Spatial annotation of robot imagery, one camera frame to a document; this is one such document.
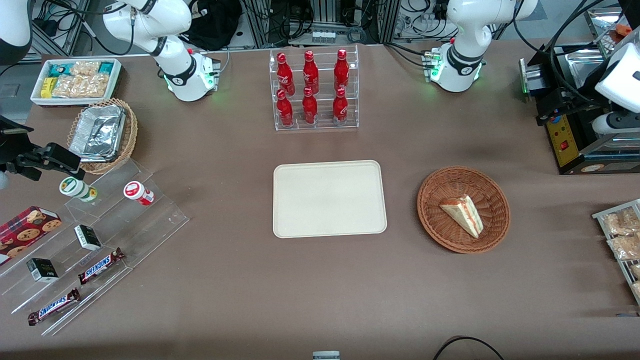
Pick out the small black box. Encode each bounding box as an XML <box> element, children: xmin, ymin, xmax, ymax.
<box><xmin>26</xmin><ymin>258</ymin><xmax>59</xmax><ymax>283</ymax></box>
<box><xmin>74</xmin><ymin>224</ymin><xmax>103</xmax><ymax>252</ymax></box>

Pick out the clear bag of snacks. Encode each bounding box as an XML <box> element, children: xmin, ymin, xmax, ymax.
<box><xmin>602</xmin><ymin>208</ymin><xmax>640</xmax><ymax>236</ymax></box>
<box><xmin>607</xmin><ymin>234</ymin><xmax>640</xmax><ymax>261</ymax></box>

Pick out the aluminium frame shelving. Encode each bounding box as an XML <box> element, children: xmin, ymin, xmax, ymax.
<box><xmin>244</xmin><ymin>0</ymin><xmax>402</xmax><ymax>47</ymax></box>

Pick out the clear acrylic bottle rack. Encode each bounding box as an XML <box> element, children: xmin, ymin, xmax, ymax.
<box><xmin>269</xmin><ymin>45</ymin><xmax>360</xmax><ymax>132</ymax></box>

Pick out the Snickers bar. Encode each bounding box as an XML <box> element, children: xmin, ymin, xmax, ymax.
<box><xmin>77</xmin><ymin>247</ymin><xmax>126</xmax><ymax>286</ymax></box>
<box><xmin>27</xmin><ymin>287</ymin><xmax>82</xmax><ymax>327</ymax></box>

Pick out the triangular sandwich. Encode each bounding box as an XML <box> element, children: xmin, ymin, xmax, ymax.
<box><xmin>439</xmin><ymin>194</ymin><xmax>485</xmax><ymax>239</ymax></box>

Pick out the clear bag of crackers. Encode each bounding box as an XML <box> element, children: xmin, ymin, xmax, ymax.
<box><xmin>52</xmin><ymin>74</ymin><xmax>110</xmax><ymax>99</ymax></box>
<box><xmin>70</xmin><ymin>61</ymin><xmax>102</xmax><ymax>77</ymax></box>

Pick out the clear acrylic stepped stand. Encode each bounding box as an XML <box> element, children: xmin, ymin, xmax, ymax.
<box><xmin>0</xmin><ymin>159</ymin><xmax>191</xmax><ymax>337</ymax></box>

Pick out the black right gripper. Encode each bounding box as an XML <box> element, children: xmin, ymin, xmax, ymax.
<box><xmin>0</xmin><ymin>116</ymin><xmax>84</xmax><ymax>182</ymax></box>

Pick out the red plaid cookie box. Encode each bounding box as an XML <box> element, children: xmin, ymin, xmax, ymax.
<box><xmin>0</xmin><ymin>205</ymin><xmax>63</xmax><ymax>267</ymax></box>

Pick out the red lid cup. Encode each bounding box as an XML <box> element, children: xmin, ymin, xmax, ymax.
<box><xmin>123</xmin><ymin>181</ymin><xmax>156</xmax><ymax>207</ymax></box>

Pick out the light wicker basket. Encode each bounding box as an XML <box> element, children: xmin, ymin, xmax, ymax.
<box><xmin>66</xmin><ymin>97</ymin><xmax>139</xmax><ymax>176</ymax></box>

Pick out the brown round wicker basket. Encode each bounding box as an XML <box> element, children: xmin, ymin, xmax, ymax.
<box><xmin>417</xmin><ymin>166</ymin><xmax>511</xmax><ymax>254</ymax></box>

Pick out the shiny metal tray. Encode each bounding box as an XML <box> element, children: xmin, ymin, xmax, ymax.
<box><xmin>584</xmin><ymin>7</ymin><xmax>632</xmax><ymax>53</ymax></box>

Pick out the tray of packaged snacks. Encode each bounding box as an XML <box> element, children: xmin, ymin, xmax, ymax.
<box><xmin>592</xmin><ymin>199</ymin><xmax>640</xmax><ymax>306</ymax></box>

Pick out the red cola bottle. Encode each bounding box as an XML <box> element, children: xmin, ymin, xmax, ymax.
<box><xmin>276</xmin><ymin>89</ymin><xmax>295</xmax><ymax>128</ymax></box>
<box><xmin>276</xmin><ymin>52</ymin><xmax>296</xmax><ymax>96</ymax></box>
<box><xmin>302</xmin><ymin>50</ymin><xmax>320</xmax><ymax>95</ymax></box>
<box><xmin>332</xmin><ymin>87</ymin><xmax>349</xmax><ymax>126</ymax></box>
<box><xmin>334</xmin><ymin>48</ymin><xmax>350</xmax><ymax>93</ymax></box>
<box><xmin>302</xmin><ymin>87</ymin><xmax>319</xmax><ymax>125</ymax></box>

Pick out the black cable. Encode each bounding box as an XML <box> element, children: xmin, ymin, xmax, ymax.
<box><xmin>432</xmin><ymin>336</ymin><xmax>506</xmax><ymax>360</ymax></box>

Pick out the black bag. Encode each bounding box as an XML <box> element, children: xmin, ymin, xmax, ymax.
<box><xmin>179</xmin><ymin>0</ymin><xmax>244</xmax><ymax>51</ymax></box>

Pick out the black machine with yellow panel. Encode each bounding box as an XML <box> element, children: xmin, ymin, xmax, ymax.
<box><xmin>519</xmin><ymin>44</ymin><xmax>640</xmax><ymax>176</ymax></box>

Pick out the green lid cup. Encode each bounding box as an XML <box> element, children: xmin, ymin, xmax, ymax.
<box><xmin>59</xmin><ymin>176</ymin><xmax>98</xmax><ymax>203</ymax></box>

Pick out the beige plastic tray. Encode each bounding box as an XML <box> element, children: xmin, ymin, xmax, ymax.
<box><xmin>272</xmin><ymin>160</ymin><xmax>388</xmax><ymax>239</ymax></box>

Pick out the aluminium foil tray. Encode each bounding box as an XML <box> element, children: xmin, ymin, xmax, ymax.
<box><xmin>68</xmin><ymin>104</ymin><xmax>127</xmax><ymax>163</ymax></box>

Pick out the white rectangular snack bin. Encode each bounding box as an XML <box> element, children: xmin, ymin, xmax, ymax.
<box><xmin>30</xmin><ymin>57</ymin><xmax>124</xmax><ymax>109</ymax></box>

